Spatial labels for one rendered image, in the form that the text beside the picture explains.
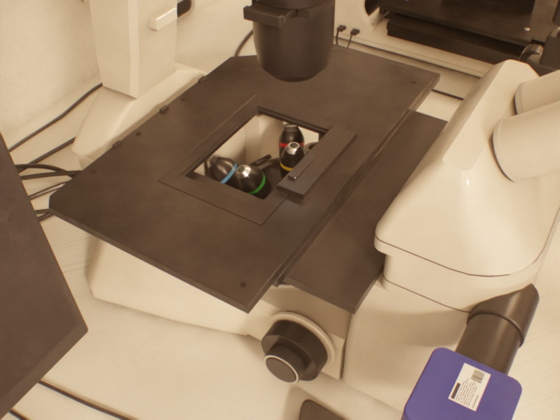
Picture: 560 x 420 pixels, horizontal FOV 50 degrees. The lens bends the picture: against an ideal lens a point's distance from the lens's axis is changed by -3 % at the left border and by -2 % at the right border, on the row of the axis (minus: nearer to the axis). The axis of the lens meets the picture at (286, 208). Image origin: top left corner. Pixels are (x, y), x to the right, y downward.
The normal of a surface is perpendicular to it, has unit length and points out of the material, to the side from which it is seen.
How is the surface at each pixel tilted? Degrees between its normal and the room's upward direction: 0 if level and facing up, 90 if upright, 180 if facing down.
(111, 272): 48
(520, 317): 34
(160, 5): 100
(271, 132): 90
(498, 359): 26
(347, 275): 0
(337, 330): 0
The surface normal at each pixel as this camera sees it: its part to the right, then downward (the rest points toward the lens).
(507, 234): 0.48, 0.04
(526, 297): 0.47, -0.41
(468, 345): -0.48, -0.80
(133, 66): 0.22, 0.79
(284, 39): -0.22, 0.67
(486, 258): -0.15, 0.46
